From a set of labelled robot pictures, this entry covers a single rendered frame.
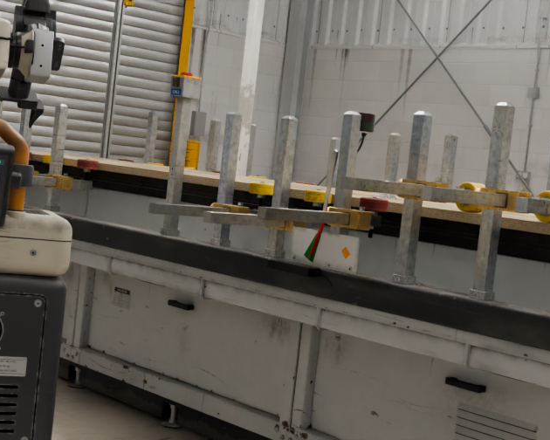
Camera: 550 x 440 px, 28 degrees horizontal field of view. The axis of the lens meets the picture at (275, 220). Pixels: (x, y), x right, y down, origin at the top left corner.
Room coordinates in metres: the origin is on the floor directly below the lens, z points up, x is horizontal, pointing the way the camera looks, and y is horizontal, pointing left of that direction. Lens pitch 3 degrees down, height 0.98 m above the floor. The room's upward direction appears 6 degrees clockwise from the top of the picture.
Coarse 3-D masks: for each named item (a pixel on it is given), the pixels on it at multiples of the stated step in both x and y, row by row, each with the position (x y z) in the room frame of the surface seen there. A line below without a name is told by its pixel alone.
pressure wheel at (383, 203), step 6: (360, 198) 3.04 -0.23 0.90; (366, 198) 3.01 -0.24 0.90; (372, 198) 3.00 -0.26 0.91; (378, 198) 3.06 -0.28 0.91; (360, 204) 3.03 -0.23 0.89; (366, 204) 3.01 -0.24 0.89; (372, 204) 3.00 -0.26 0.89; (378, 204) 3.00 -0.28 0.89; (384, 204) 3.01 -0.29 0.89; (372, 210) 3.00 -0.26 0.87; (378, 210) 3.00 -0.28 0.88; (384, 210) 3.01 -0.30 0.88; (372, 234) 3.04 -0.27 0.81
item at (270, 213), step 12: (264, 216) 2.75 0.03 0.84; (276, 216) 2.77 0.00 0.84; (288, 216) 2.80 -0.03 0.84; (300, 216) 2.83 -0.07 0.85; (312, 216) 2.86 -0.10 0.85; (324, 216) 2.89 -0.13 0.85; (336, 216) 2.92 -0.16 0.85; (348, 216) 2.95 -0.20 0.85; (372, 216) 3.02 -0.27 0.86; (372, 228) 3.04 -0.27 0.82
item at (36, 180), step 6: (36, 180) 4.00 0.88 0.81; (42, 180) 4.02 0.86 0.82; (48, 180) 4.03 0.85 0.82; (54, 180) 4.05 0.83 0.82; (78, 180) 4.12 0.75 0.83; (84, 180) 4.16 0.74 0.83; (72, 186) 4.11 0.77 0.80; (78, 186) 4.12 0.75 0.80; (84, 186) 4.14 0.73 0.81; (90, 186) 4.16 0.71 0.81
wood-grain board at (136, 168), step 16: (32, 160) 4.54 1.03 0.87; (64, 160) 4.36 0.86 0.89; (96, 160) 4.68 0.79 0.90; (112, 160) 5.19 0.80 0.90; (160, 176) 3.89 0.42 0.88; (192, 176) 3.75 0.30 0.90; (208, 176) 3.79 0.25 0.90; (240, 176) 4.53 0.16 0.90; (304, 192) 3.35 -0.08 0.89; (368, 192) 4.20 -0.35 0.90; (400, 208) 3.06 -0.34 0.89; (432, 208) 2.98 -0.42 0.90; (448, 208) 3.11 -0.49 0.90; (512, 224) 2.78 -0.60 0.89; (528, 224) 2.75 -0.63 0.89; (544, 224) 2.71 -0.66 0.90
